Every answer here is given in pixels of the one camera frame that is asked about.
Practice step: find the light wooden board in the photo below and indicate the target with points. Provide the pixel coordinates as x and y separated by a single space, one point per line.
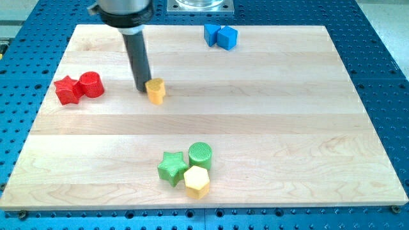
284 121

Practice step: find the green star block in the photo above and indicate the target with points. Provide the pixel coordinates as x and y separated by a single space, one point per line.
172 167

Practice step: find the yellow hexagon block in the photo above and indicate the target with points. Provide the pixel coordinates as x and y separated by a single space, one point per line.
197 182

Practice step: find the yellow heart block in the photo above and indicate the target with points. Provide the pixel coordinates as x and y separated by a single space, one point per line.
156 90

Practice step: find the red cylinder block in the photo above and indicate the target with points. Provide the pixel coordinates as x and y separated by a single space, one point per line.
91 84

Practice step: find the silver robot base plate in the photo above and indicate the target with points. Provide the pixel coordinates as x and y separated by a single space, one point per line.
175 7

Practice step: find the green cylinder block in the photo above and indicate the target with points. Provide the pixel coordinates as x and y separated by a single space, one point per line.
200 154

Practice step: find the red star block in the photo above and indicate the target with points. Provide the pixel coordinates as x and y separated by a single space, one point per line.
68 90

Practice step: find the blue perforated metal table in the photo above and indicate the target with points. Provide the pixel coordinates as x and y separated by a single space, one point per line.
33 56

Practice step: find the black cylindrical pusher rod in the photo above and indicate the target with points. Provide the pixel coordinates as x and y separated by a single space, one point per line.
136 51

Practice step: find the blue cube block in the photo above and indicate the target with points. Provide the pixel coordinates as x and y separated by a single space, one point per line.
227 37

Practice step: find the blue triangle block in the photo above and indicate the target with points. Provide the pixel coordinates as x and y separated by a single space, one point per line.
210 34

